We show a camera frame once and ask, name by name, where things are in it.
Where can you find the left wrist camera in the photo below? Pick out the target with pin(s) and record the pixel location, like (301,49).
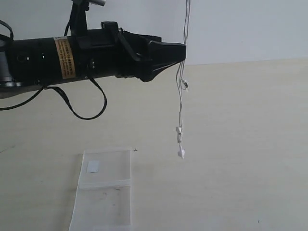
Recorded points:
(84,4)

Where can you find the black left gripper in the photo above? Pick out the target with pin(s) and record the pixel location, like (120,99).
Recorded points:
(112,51)

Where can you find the clear plastic box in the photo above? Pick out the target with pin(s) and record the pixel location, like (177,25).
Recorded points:
(103,199)

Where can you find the white wired earphones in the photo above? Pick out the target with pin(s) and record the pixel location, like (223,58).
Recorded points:
(181,83)

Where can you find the white label sticker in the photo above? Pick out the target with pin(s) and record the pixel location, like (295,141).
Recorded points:
(93,166)

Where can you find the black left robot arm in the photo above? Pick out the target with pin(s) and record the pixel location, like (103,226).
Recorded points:
(27,65)

